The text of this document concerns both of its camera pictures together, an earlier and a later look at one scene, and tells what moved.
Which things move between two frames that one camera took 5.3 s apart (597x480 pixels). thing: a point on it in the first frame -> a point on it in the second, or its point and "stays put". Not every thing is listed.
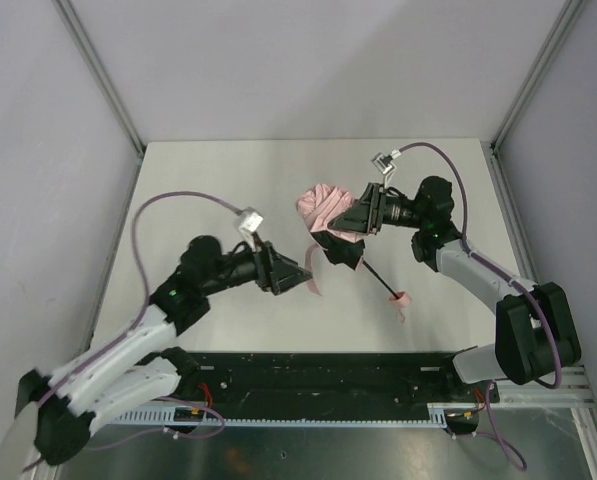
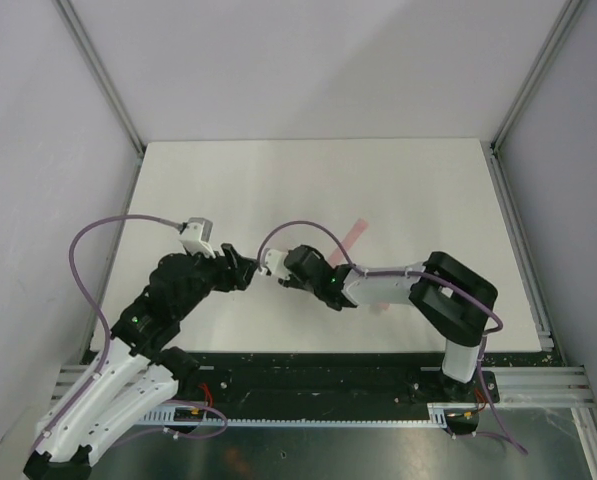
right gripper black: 374,208 -> 292,272
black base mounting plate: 351,381 stays put
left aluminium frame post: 100,72 stays put
